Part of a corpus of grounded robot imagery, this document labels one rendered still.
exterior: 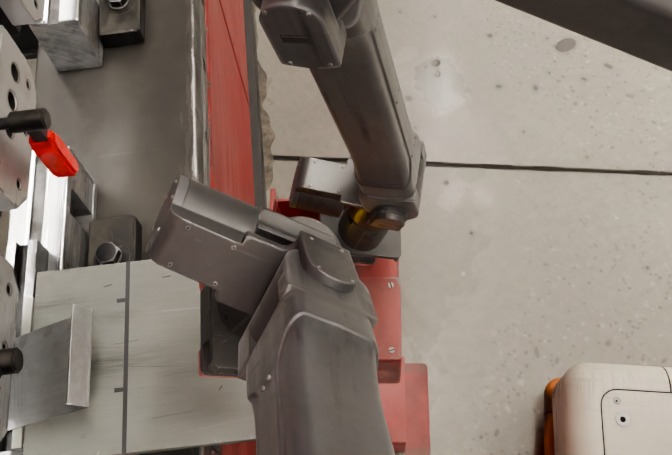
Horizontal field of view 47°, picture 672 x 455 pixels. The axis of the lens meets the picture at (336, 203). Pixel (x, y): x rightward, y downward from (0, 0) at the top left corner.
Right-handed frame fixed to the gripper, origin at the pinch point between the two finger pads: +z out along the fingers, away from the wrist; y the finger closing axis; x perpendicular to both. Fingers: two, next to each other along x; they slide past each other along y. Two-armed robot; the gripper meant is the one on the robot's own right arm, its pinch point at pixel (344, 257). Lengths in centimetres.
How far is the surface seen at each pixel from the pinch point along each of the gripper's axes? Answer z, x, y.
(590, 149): 55, -58, -74
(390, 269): 0.8, 0.7, -6.6
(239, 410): -23.7, 25.6, 14.7
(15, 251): -17.5, 10.3, 37.1
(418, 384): 66, -1, -32
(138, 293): -21.0, 14.7, 24.8
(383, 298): -6.1, 7.5, -3.6
